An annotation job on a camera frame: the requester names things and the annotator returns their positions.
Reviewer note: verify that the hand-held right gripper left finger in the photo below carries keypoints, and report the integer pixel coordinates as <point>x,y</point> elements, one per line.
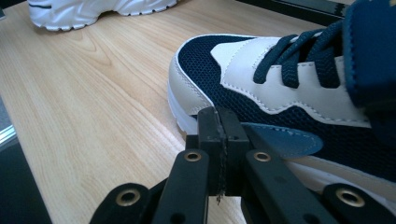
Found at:
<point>210,140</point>

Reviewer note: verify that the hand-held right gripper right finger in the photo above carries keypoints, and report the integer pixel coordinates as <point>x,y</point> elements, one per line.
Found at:
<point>233,140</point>

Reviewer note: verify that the navy and white sneaker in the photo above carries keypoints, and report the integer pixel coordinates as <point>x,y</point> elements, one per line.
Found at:
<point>93,12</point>
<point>280,87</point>

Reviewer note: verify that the red and black shoe rack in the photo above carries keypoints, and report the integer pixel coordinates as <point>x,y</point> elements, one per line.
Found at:
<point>295,11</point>

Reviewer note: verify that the metal floor rail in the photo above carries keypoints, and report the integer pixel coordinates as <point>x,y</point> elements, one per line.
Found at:
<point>7,135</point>

